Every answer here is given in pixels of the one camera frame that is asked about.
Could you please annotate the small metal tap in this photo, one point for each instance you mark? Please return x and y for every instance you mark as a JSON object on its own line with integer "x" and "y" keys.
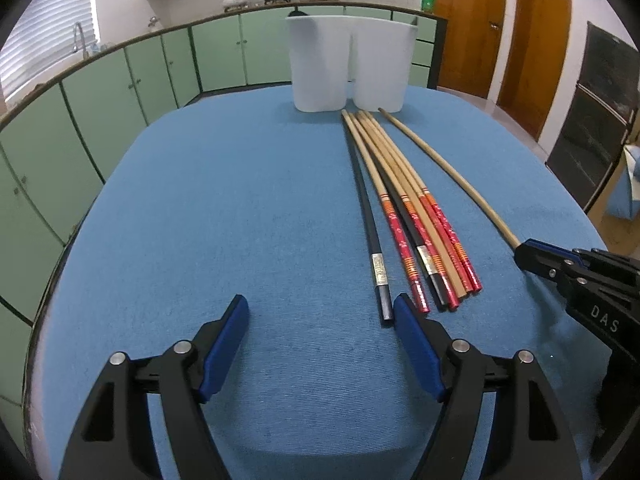
{"x": 153, "y": 21}

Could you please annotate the plain wooden door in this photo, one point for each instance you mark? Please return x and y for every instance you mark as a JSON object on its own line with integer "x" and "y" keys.
{"x": 535, "y": 50}

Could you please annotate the black chopstick with silver band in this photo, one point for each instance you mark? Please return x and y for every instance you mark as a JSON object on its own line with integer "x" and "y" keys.
{"x": 372, "y": 240}
{"x": 439, "y": 292}

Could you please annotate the light blue box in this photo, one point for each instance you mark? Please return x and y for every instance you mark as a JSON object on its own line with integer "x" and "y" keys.
{"x": 625, "y": 195}

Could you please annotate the white two-compartment utensil holder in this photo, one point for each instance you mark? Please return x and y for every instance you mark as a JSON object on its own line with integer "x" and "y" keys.
{"x": 320, "y": 60}

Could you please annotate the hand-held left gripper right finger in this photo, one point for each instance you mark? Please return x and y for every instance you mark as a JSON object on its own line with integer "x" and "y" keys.
{"x": 415, "y": 340}

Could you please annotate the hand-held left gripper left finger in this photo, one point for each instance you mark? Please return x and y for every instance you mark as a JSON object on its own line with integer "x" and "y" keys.
{"x": 227, "y": 345}

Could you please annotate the metal sink faucet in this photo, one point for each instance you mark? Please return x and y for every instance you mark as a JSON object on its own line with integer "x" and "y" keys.
{"x": 77, "y": 35}

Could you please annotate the green base cabinets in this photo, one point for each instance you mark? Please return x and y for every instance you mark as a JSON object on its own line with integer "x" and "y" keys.
{"x": 100, "y": 110}

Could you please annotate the black oven cabinet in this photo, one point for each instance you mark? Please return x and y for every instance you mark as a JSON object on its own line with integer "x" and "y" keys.
{"x": 595, "y": 110}

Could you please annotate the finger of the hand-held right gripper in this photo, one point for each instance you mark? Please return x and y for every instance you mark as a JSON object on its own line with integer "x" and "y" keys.
{"x": 605, "y": 258}
{"x": 537, "y": 262}

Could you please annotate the white window blind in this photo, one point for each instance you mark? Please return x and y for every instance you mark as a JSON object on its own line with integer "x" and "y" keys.
{"x": 45, "y": 35}

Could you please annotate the blue table cloth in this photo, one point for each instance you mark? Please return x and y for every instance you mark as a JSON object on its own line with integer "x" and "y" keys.
{"x": 225, "y": 210}

